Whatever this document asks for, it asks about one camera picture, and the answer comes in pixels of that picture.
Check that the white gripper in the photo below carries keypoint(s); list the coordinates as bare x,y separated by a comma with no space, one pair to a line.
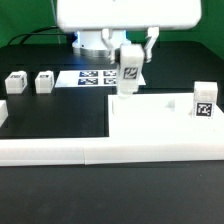
73,15

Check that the white square table top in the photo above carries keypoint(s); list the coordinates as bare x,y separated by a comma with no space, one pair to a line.
157,114

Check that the white sheet with tags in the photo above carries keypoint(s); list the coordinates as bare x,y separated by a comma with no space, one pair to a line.
86,78

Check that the white U-shaped fence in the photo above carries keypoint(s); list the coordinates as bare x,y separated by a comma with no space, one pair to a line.
112,150

